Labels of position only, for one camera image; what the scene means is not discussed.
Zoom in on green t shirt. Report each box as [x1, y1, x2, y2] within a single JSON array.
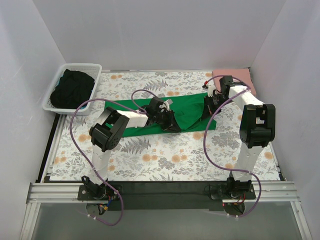
[[104, 93, 211, 137]]

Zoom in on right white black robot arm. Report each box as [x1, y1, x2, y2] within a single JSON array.
[[202, 75, 276, 199]]

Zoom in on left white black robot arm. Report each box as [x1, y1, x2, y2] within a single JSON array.
[[81, 96, 181, 200]]

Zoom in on folded pink printed t shirt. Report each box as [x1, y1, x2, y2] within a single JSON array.
[[212, 68, 257, 96]]

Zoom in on floral patterned table mat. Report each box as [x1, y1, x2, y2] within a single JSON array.
[[49, 71, 280, 182]]

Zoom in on black clothes in basket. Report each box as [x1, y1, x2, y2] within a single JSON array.
[[50, 69, 95, 109]]

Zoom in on white plastic laundry basket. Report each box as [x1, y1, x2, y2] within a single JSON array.
[[42, 63, 102, 115]]

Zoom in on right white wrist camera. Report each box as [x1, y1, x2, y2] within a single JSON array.
[[202, 81, 221, 97]]

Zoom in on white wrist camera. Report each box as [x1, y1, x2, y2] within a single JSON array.
[[162, 99, 173, 111], [202, 81, 221, 97]]

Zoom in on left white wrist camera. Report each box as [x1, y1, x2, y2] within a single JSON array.
[[162, 99, 173, 111]]

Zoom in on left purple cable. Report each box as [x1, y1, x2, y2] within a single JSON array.
[[69, 89, 166, 226]]

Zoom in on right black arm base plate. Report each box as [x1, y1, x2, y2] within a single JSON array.
[[203, 182, 256, 201]]

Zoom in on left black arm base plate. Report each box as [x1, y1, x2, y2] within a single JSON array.
[[77, 184, 120, 201]]

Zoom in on aluminium frame rail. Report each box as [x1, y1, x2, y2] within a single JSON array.
[[20, 181, 312, 240]]

